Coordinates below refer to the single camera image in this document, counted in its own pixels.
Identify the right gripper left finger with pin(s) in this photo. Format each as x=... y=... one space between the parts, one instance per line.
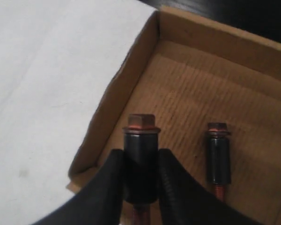
x=100 y=187

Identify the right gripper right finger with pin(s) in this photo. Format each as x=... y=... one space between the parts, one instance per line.
x=189 y=194

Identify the copper bolt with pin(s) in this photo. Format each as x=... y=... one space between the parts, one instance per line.
x=141 y=123
x=217 y=129

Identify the black sleeve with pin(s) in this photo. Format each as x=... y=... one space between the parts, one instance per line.
x=218 y=159
x=140 y=164

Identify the cardboard box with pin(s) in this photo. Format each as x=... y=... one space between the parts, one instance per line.
x=201 y=93

